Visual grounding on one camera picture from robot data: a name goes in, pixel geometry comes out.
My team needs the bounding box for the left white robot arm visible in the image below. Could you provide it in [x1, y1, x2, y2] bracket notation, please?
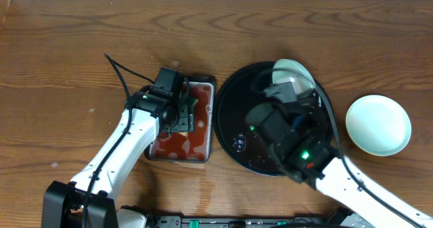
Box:
[41, 85, 193, 227]

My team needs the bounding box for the round black tray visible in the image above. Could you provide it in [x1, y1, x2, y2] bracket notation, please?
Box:
[213, 62, 331, 176]

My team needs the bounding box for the rectangular tray with red water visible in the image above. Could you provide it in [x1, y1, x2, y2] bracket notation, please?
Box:
[144, 75, 215, 164]

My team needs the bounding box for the pale green plate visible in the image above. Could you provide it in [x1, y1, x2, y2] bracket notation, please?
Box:
[271, 59, 316, 101]
[345, 95, 412, 156]

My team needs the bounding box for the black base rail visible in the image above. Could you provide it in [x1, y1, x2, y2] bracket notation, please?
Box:
[146, 213, 345, 228]

